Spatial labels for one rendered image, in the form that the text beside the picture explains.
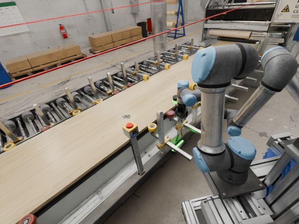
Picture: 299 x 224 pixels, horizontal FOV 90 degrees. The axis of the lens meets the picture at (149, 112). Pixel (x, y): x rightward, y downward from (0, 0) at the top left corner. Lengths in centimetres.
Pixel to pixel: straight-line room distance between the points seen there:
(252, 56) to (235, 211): 70
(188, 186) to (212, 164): 132
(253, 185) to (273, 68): 56
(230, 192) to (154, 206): 117
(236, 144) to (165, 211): 133
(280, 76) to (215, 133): 39
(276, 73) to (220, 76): 37
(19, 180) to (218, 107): 136
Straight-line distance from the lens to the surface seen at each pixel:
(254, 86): 397
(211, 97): 59
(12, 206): 136
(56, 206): 134
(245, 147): 79
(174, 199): 196
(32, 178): 141
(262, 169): 116
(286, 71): 89
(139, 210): 195
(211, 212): 95
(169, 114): 145
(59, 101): 228
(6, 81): 640
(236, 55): 58
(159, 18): 514
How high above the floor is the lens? 183
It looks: 38 degrees down
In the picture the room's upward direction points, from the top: 7 degrees counter-clockwise
